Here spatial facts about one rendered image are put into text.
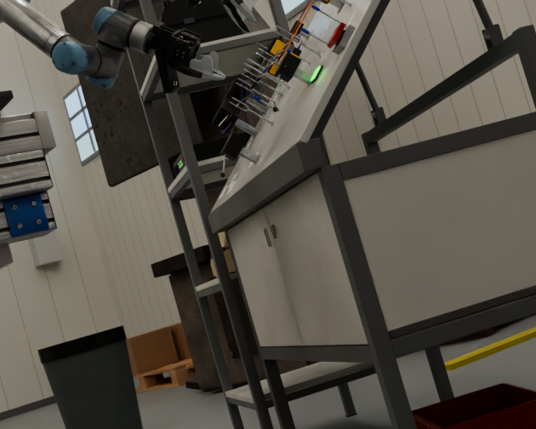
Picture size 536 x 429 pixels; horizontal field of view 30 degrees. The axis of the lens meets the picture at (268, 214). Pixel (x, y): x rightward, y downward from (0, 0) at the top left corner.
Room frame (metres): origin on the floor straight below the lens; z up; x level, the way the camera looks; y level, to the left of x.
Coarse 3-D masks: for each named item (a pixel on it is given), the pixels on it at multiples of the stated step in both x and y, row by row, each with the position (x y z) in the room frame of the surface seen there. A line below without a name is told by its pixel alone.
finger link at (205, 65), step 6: (192, 60) 2.40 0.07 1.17; (198, 60) 2.39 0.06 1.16; (204, 60) 2.39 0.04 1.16; (210, 60) 2.38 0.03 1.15; (192, 66) 2.41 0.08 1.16; (198, 66) 2.40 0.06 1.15; (204, 66) 2.39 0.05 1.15; (210, 66) 2.39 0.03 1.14; (204, 72) 2.40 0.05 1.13; (210, 72) 2.40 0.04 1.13; (204, 78) 2.40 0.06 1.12; (210, 78) 2.40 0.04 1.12; (216, 78) 2.40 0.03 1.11; (222, 78) 2.41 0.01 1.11
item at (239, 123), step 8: (224, 104) 3.10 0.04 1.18; (224, 112) 3.11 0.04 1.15; (232, 112) 3.08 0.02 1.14; (240, 112) 3.12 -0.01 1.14; (216, 120) 3.09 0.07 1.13; (224, 120) 3.13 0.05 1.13; (232, 120) 3.08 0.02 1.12; (240, 120) 3.13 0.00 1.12; (224, 128) 3.10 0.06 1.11; (240, 128) 3.13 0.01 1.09; (248, 128) 3.15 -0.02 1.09
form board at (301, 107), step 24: (360, 0) 2.39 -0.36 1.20; (312, 24) 3.30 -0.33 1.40; (336, 24) 2.61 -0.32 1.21; (360, 24) 2.17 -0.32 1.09; (312, 72) 2.55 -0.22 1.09; (336, 72) 2.15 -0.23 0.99; (288, 96) 2.81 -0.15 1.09; (312, 96) 2.29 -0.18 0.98; (264, 120) 3.15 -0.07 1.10; (288, 120) 2.50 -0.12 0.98; (312, 120) 2.13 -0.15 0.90; (264, 144) 2.77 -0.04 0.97; (288, 144) 2.26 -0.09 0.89; (240, 168) 3.08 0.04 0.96; (264, 168) 2.47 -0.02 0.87
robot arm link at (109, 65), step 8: (96, 48) 2.41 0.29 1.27; (104, 48) 2.43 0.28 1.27; (112, 48) 2.43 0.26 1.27; (104, 56) 2.41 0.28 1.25; (112, 56) 2.44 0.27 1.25; (120, 56) 2.46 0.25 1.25; (104, 64) 2.41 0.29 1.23; (112, 64) 2.44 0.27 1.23; (120, 64) 2.47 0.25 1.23; (104, 72) 2.43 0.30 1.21; (112, 72) 2.46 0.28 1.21; (88, 80) 2.46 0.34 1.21; (96, 80) 2.46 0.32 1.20; (104, 80) 2.46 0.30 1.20; (112, 80) 2.48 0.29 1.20
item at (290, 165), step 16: (304, 144) 2.12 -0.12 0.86; (320, 144) 2.13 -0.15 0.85; (288, 160) 2.20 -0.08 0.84; (304, 160) 2.12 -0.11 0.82; (320, 160) 2.13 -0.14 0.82; (256, 176) 2.51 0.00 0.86; (272, 176) 2.37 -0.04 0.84; (288, 176) 2.24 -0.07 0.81; (304, 176) 2.22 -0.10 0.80; (240, 192) 2.73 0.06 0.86; (256, 192) 2.56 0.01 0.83; (272, 192) 2.41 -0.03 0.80; (224, 208) 2.98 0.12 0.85; (240, 208) 2.78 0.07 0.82; (256, 208) 2.70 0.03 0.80; (224, 224) 3.05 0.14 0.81
